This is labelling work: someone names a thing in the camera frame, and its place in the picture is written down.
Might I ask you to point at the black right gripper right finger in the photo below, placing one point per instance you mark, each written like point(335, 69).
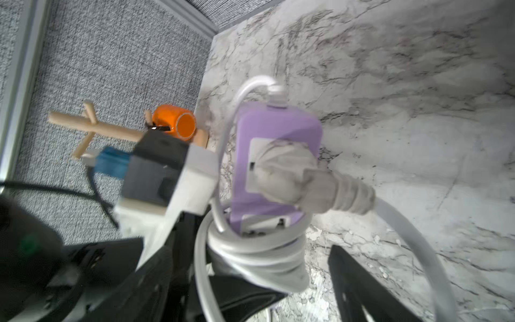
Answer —
point(359, 295)

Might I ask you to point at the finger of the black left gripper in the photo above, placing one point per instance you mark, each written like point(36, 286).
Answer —
point(238, 299)

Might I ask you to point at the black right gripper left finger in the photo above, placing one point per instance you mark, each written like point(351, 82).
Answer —
point(120, 289)

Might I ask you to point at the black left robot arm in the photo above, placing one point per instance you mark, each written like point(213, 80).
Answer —
point(44, 280)

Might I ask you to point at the orange box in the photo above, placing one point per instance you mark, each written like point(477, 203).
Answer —
point(172, 120)

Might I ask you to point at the wooden mug tree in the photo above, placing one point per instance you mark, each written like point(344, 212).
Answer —
point(89, 123)

